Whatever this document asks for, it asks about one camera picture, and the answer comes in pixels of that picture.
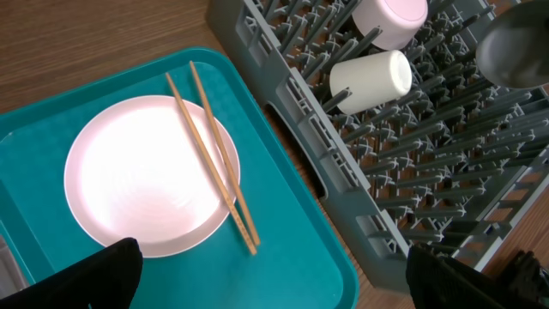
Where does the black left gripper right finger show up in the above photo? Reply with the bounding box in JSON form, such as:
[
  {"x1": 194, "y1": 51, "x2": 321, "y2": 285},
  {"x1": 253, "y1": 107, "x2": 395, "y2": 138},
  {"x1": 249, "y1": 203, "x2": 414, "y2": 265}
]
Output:
[{"x1": 406, "y1": 245, "x2": 548, "y2": 309}]

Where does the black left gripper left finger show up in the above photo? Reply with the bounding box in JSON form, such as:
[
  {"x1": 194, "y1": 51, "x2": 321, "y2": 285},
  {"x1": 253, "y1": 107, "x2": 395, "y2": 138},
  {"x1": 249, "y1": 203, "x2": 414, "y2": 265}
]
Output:
[{"x1": 1, "y1": 238, "x2": 143, "y2": 308}]

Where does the wooden chopstick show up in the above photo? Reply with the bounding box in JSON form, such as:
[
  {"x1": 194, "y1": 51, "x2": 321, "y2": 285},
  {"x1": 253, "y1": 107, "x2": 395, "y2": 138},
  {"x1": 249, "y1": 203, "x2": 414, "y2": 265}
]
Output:
[
  {"x1": 190, "y1": 61, "x2": 261, "y2": 246},
  {"x1": 165, "y1": 73, "x2": 257, "y2": 256}
]

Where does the cream white cup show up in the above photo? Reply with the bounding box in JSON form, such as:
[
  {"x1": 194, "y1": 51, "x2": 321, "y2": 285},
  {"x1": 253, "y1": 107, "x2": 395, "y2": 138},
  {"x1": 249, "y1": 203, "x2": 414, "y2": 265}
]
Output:
[{"x1": 329, "y1": 50, "x2": 413, "y2": 115}]

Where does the grey small bowl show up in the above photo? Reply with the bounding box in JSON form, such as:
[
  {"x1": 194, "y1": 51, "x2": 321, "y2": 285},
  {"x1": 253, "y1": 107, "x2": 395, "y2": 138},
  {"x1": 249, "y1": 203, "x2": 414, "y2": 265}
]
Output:
[{"x1": 476, "y1": 0, "x2": 548, "y2": 89}]

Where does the pink bowl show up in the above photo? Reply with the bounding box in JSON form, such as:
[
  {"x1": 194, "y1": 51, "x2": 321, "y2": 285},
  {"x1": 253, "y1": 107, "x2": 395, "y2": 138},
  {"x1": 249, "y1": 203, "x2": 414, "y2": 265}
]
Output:
[{"x1": 352, "y1": 0, "x2": 428, "y2": 50}]

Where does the grey dishwasher rack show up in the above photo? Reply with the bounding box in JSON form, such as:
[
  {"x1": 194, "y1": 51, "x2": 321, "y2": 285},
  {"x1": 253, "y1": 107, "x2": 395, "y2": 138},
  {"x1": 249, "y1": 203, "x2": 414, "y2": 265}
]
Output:
[{"x1": 207, "y1": 0, "x2": 548, "y2": 294}]

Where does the teal plastic tray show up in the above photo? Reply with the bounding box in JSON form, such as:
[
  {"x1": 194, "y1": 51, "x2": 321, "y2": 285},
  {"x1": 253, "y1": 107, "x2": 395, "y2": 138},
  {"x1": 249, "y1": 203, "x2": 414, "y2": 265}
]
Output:
[{"x1": 1, "y1": 48, "x2": 359, "y2": 308}]

